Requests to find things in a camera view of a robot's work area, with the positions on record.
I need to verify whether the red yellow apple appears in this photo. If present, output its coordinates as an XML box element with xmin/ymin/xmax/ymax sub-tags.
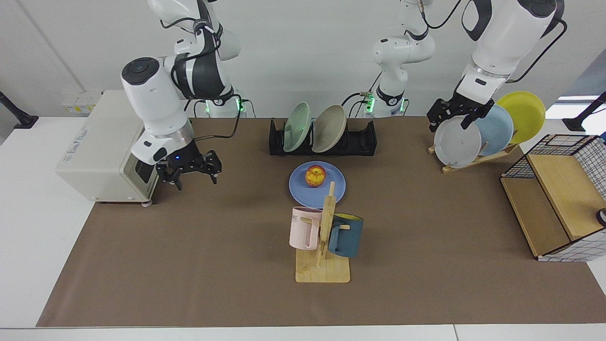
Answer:
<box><xmin>305</xmin><ymin>165</ymin><xmax>327</xmax><ymax>188</ymax></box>

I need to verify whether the grey plate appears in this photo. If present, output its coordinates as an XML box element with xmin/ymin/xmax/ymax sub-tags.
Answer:
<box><xmin>434</xmin><ymin>117</ymin><xmax>482</xmax><ymax>169</ymax></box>

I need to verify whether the light blue plate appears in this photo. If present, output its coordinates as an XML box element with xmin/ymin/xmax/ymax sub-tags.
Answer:
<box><xmin>466</xmin><ymin>104</ymin><xmax>514</xmax><ymax>157</ymax></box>

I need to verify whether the wooden plate rack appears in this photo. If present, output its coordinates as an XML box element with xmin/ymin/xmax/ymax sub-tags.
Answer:
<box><xmin>428</xmin><ymin>142</ymin><xmax>520</xmax><ymax>174</ymax></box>

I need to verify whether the yellow plate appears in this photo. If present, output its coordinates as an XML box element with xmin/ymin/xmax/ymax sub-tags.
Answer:
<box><xmin>496</xmin><ymin>91</ymin><xmax>546</xmax><ymax>144</ymax></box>

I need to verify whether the black dish rack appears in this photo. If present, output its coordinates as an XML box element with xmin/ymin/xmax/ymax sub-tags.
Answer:
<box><xmin>269</xmin><ymin>118</ymin><xmax>378</xmax><ymax>157</ymax></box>

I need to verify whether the green plate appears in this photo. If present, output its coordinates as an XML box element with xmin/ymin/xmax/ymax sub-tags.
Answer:
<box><xmin>283</xmin><ymin>102</ymin><xmax>312</xmax><ymax>153</ymax></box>

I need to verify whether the beige plate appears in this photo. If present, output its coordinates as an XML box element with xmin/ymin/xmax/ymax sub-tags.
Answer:
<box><xmin>312</xmin><ymin>105</ymin><xmax>347</xmax><ymax>153</ymax></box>

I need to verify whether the brown table cloth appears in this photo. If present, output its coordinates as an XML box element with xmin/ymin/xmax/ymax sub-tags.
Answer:
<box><xmin>36</xmin><ymin>117</ymin><xmax>606</xmax><ymax>327</ymax></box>

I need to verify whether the pale toaster oven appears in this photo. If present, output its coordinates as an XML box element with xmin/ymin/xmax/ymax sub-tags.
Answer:
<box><xmin>56</xmin><ymin>90</ymin><xmax>159</xmax><ymax>205</ymax></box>

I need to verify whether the pink cup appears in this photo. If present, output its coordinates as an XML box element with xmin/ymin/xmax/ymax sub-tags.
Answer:
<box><xmin>289</xmin><ymin>206</ymin><xmax>323</xmax><ymax>250</ymax></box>

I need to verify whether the dark blue cup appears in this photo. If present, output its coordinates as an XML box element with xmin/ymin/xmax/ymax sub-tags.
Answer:
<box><xmin>328</xmin><ymin>214</ymin><xmax>364</xmax><ymax>258</ymax></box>

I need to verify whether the wooden cup stand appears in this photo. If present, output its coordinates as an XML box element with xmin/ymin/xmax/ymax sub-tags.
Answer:
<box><xmin>295</xmin><ymin>181</ymin><xmax>351</xmax><ymax>284</ymax></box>

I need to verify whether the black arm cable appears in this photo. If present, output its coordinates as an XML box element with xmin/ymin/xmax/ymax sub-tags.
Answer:
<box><xmin>189</xmin><ymin>97</ymin><xmax>243</xmax><ymax>141</ymax></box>

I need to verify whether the black clamp mount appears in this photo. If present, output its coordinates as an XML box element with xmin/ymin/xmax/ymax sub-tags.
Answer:
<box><xmin>562</xmin><ymin>91</ymin><xmax>606</xmax><ymax>132</ymax></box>
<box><xmin>0</xmin><ymin>91</ymin><xmax>39</xmax><ymax>129</ymax></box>

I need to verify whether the wire basket with wooden floor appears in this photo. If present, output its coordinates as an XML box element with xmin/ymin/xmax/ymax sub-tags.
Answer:
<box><xmin>500</xmin><ymin>134</ymin><xmax>606</xmax><ymax>262</ymax></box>

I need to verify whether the white wall socket box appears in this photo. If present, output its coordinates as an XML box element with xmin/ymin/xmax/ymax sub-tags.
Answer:
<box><xmin>62</xmin><ymin>91</ymin><xmax>102</xmax><ymax>114</ymax></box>

